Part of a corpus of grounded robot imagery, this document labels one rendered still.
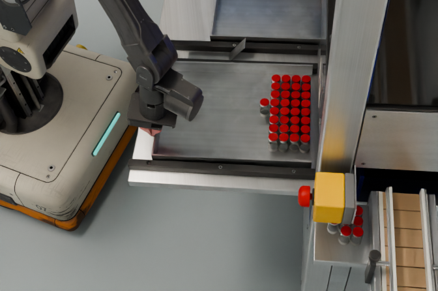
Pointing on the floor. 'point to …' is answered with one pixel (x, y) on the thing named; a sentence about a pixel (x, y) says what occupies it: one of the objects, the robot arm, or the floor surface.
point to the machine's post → (348, 78)
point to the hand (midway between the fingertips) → (152, 132)
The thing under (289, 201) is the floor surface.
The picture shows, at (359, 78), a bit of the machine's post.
